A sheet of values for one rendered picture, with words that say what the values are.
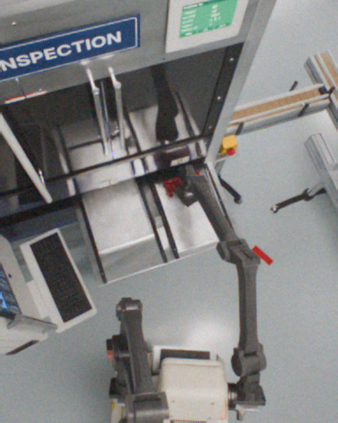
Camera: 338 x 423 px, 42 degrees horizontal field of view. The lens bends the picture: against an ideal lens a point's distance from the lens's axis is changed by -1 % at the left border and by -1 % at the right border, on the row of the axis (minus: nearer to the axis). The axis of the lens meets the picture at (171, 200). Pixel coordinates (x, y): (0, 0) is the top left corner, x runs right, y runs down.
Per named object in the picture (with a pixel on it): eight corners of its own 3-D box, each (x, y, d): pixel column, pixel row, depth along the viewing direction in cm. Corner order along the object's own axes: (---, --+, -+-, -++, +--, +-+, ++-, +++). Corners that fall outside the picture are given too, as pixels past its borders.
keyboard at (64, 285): (29, 245, 205) (28, 244, 202) (57, 232, 207) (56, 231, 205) (63, 323, 195) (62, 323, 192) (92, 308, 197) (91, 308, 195)
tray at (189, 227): (154, 186, 210) (154, 183, 207) (205, 171, 214) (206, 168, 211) (177, 252, 201) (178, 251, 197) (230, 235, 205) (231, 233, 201)
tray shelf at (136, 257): (69, 190, 208) (69, 189, 207) (205, 150, 220) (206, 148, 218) (98, 286, 195) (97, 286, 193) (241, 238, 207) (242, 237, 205)
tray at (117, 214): (78, 186, 208) (77, 183, 204) (131, 170, 212) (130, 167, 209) (99, 253, 198) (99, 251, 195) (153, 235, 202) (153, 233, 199)
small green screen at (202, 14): (164, 50, 119) (168, -9, 99) (236, 33, 122) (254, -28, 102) (165, 54, 118) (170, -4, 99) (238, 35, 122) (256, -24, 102)
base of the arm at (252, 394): (231, 404, 151) (266, 405, 152) (235, 385, 149) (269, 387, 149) (228, 386, 159) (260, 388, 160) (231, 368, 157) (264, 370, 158)
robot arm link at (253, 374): (246, 388, 150) (258, 384, 152) (249, 363, 147) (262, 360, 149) (231, 370, 158) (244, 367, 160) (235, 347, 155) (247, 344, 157)
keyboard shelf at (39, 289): (3, 254, 205) (2, 252, 203) (58, 227, 211) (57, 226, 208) (40, 342, 194) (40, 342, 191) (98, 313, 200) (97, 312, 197)
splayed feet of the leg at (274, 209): (268, 205, 305) (273, 199, 292) (330, 184, 313) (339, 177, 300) (272, 216, 303) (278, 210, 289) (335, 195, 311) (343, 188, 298)
